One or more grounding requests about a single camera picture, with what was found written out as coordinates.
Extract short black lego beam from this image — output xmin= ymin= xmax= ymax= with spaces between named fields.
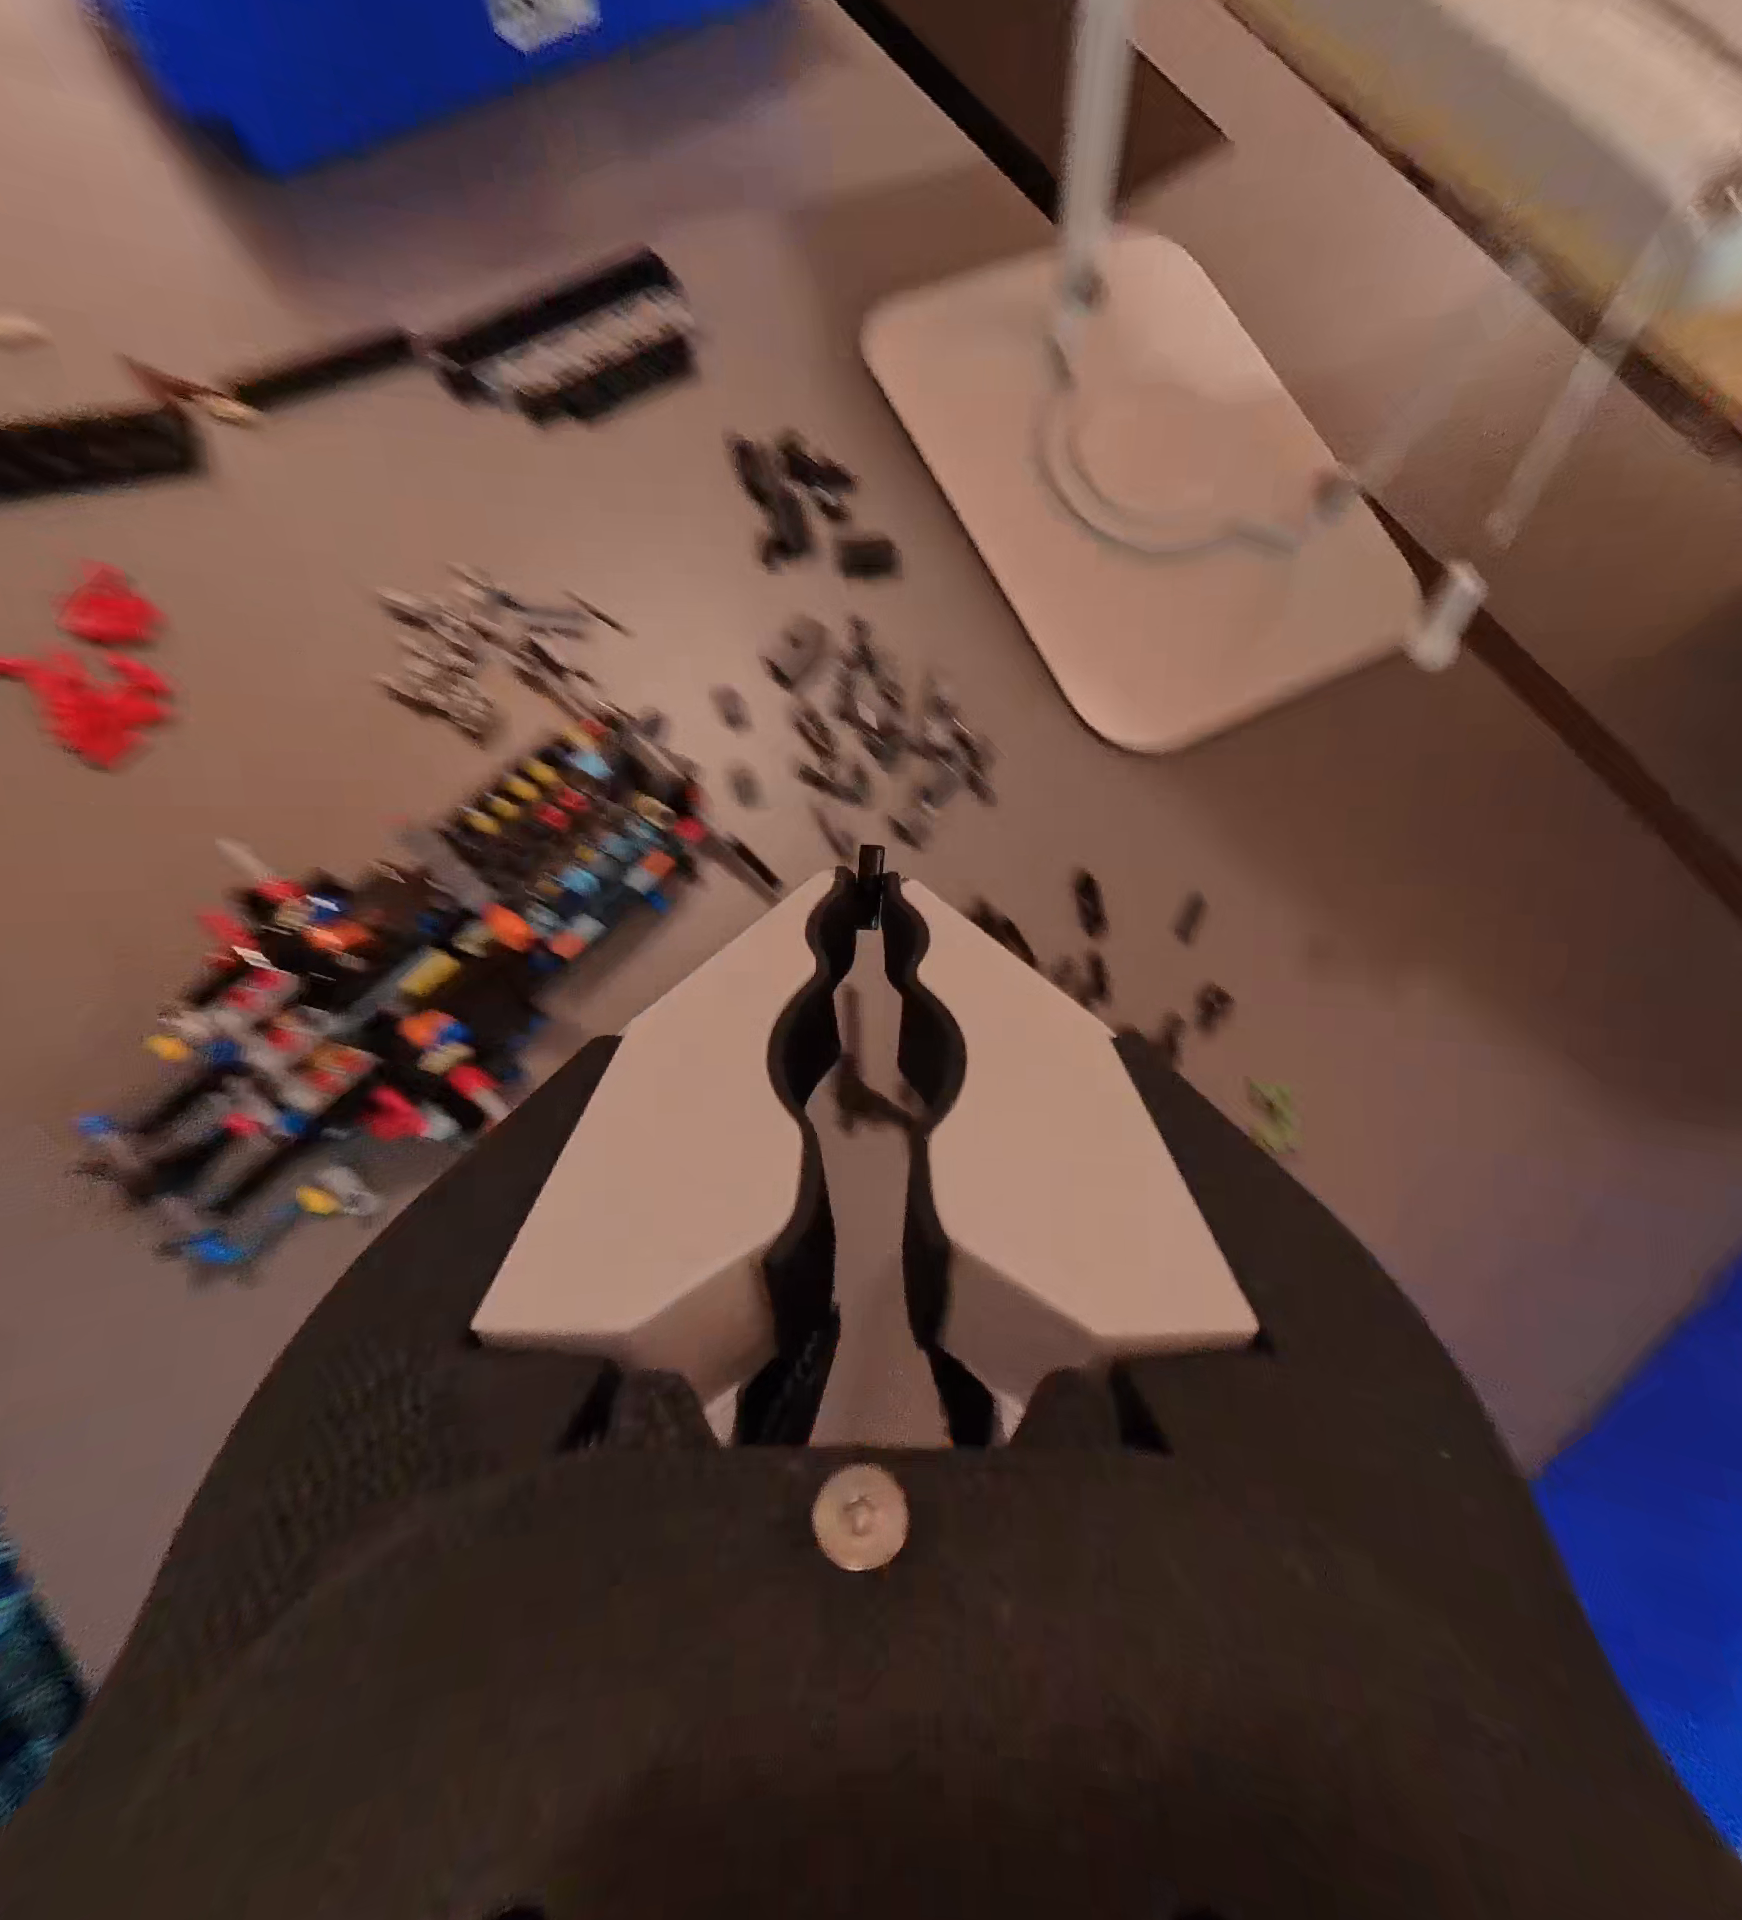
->
xmin=512 ymin=358 xmax=703 ymax=426

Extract white lamp base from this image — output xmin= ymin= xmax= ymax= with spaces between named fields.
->
xmin=859 ymin=0 xmax=1432 ymax=755

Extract scattered black lego pins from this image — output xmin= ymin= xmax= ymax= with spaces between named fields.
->
xmin=962 ymin=865 xmax=1242 ymax=1072

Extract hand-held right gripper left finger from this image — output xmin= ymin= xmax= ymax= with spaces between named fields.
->
xmin=474 ymin=875 xmax=862 ymax=1447

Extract pile of black lego pins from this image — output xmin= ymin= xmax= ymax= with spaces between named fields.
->
xmin=711 ymin=607 xmax=1001 ymax=865

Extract plain blue box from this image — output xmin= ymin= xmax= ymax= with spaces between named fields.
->
xmin=1531 ymin=1182 xmax=1742 ymax=1865

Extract clear acrylic stand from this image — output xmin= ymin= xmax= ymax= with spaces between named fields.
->
xmin=1319 ymin=139 xmax=1742 ymax=671

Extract long black lego frame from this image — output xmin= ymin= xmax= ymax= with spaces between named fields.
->
xmin=0 ymin=401 xmax=207 ymax=516

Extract pile of colourful lego pieces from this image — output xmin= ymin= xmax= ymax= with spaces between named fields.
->
xmin=72 ymin=716 xmax=787 ymax=1279

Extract blue box with white label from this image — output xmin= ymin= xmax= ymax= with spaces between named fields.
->
xmin=99 ymin=0 xmax=771 ymax=179

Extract short black lego frame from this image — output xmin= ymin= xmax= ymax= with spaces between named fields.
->
xmin=428 ymin=252 xmax=684 ymax=368

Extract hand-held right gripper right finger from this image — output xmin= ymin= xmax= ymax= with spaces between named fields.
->
xmin=873 ymin=877 xmax=1261 ymax=1447

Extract pile of red lego pins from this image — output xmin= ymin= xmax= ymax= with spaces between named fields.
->
xmin=0 ymin=562 xmax=179 ymax=771

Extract pile of black lego connectors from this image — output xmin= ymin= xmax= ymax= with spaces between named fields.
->
xmin=724 ymin=427 xmax=906 ymax=584

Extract grey lego beam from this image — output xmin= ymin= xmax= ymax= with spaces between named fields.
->
xmin=504 ymin=341 xmax=695 ymax=390
xmin=487 ymin=315 xmax=687 ymax=364

